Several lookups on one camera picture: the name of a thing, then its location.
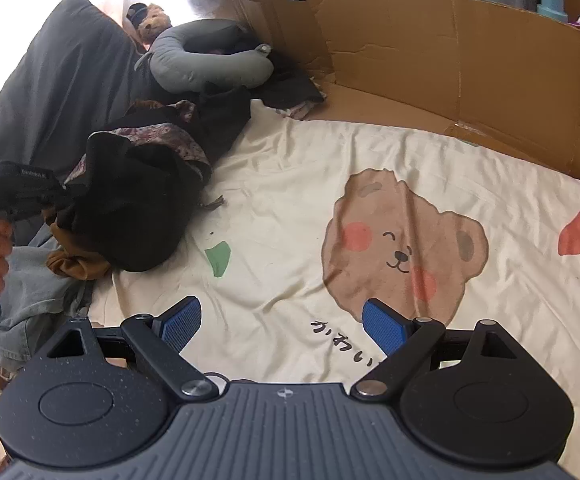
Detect black shorts with bear lining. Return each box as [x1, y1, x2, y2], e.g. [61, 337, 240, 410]
[56, 100, 250, 272]

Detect brown t-shirt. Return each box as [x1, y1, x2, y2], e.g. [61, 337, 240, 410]
[43, 208, 112, 282]

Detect light blue jeans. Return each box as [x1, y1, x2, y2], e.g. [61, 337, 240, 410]
[0, 226, 94, 373]

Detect dark grey pillow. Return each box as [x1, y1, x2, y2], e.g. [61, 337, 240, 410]
[0, 0, 166, 178]

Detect cream bear print bedsheet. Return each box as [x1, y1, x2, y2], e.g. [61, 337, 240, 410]
[89, 103, 580, 478]

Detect grey neck pillow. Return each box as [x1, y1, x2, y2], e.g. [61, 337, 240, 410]
[135, 18, 273, 93]

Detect small teddy bear toy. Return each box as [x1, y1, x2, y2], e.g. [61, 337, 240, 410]
[126, 2, 171, 46]

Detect black garment under pillow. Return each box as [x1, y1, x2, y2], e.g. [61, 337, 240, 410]
[198, 51, 326, 122]

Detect brown cardboard sheet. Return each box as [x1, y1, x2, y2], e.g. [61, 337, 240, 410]
[219, 0, 580, 196]

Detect detergent bottle teal cap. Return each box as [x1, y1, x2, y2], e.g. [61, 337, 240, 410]
[536, 0, 568, 23]

